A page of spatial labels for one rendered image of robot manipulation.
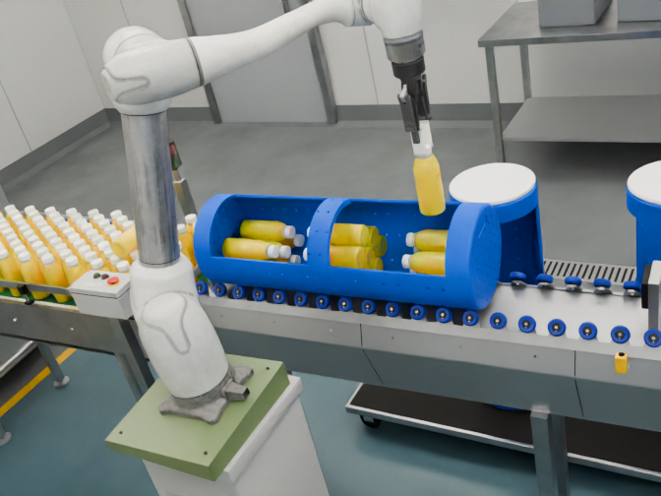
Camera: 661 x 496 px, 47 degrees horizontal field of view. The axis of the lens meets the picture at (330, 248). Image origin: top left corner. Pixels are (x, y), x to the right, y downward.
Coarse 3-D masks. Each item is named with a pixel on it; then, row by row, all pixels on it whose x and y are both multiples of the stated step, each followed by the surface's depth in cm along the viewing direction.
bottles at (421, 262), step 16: (272, 240) 234; (288, 240) 238; (304, 240) 240; (384, 240) 225; (288, 256) 232; (368, 256) 217; (416, 256) 208; (432, 256) 206; (416, 272) 210; (432, 272) 206
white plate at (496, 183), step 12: (480, 168) 256; (492, 168) 254; (504, 168) 252; (516, 168) 250; (456, 180) 252; (468, 180) 250; (480, 180) 248; (492, 180) 247; (504, 180) 245; (516, 180) 243; (528, 180) 241; (456, 192) 245; (468, 192) 243; (480, 192) 242; (492, 192) 240; (504, 192) 238; (516, 192) 236; (492, 204) 235
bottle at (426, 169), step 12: (420, 156) 183; (432, 156) 183; (420, 168) 183; (432, 168) 183; (420, 180) 185; (432, 180) 184; (420, 192) 187; (432, 192) 186; (420, 204) 189; (432, 204) 187; (444, 204) 189
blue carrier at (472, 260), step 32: (224, 224) 241; (288, 224) 243; (320, 224) 209; (384, 224) 226; (416, 224) 221; (448, 224) 216; (480, 224) 194; (320, 256) 207; (384, 256) 228; (448, 256) 189; (480, 256) 194; (288, 288) 223; (320, 288) 215; (352, 288) 208; (384, 288) 203; (416, 288) 197; (448, 288) 192; (480, 288) 197
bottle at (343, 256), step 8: (336, 248) 213; (344, 248) 212; (352, 248) 211; (360, 248) 211; (336, 256) 212; (344, 256) 211; (352, 256) 210; (360, 256) 213; (336, 264) 213; (344, 264) 212; (352, 264) 210; (360, 264) 212
